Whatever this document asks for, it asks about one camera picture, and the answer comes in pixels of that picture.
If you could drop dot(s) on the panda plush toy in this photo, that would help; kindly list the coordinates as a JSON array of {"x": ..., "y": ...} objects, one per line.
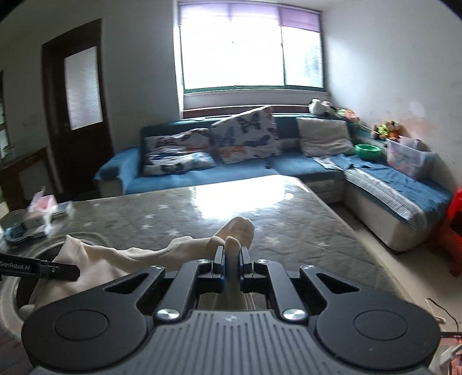
[{"x": 321, "y": 107}]

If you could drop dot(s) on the group of small stuffed toys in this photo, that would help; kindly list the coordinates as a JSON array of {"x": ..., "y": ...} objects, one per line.
[{"x": 387, "y": 129}]

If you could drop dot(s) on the purple window blind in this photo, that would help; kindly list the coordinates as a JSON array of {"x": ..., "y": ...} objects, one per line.
[{"x": 299, "y": 20}]

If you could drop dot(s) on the butterfly print cushion with blue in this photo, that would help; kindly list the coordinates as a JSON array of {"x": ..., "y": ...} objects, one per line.
[{"x": 177, "y": 164}]

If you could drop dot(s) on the grey cushion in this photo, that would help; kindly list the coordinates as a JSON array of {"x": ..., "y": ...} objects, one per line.
[{"x": 325, "y": 135}]

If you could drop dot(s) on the blue sofa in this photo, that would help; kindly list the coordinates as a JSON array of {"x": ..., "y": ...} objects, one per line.
[{"x": 234, "y": 176}]

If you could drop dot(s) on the green box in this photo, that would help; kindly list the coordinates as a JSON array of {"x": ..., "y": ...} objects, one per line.
[{"x": 64, "y": 210}]

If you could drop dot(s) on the blue hair brush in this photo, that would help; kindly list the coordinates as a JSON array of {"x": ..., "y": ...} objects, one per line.
[{"x": 12, "y": 234}]

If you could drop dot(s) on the large butterfly print cushion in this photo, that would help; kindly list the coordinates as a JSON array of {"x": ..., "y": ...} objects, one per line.
[{"x": 245, "y": 135}]

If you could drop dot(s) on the white box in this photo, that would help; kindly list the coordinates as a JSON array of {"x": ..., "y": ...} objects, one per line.
[{"x": 36, "y": 220}]

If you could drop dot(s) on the clear plastic storage box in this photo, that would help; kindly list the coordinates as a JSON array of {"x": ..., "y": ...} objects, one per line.
[{"x": 409, "y": 157}]

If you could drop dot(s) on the window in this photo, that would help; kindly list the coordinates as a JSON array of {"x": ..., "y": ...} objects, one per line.
[{"x": 231, "y": 54}]

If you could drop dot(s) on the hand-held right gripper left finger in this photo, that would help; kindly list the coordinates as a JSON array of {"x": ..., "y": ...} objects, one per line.
[{"x": 218, "y": 266}]

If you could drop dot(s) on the dark wooden door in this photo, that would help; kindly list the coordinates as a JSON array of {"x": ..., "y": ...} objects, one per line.
[{"x": 54, "y": 144}]

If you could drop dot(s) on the low wooden cabinet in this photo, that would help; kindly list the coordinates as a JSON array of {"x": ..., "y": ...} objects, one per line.
[{"x": 21, "y": 176}]

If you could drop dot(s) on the green and orange toys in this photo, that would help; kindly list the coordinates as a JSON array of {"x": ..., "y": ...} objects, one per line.
[{"x": 348, "y": 114}]

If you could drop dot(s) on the pink tissue pack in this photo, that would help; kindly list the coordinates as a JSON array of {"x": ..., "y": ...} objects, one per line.
[{"x": 43, "y": 202}]

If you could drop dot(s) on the red plastic stool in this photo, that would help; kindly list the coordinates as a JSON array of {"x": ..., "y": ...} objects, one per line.
[{"x": 447, "y": 230}]

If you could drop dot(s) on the green plastic basin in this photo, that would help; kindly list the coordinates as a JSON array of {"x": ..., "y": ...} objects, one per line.
[{"x": 368, "y": 151}]

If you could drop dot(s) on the round black induction cooktop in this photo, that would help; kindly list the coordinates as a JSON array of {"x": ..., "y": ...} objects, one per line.
[{"x": 11, "y": 288}]

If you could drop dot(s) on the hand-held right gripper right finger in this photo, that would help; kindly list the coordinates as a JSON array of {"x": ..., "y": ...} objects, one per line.
[{"x": 245, "y": 268}]

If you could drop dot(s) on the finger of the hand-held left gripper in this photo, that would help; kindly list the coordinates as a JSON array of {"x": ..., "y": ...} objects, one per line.
[{"x": 61, "y": 272}]

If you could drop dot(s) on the cream knit garment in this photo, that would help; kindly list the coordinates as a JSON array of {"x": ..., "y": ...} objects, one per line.
[{"x": 108, "y": 263}]

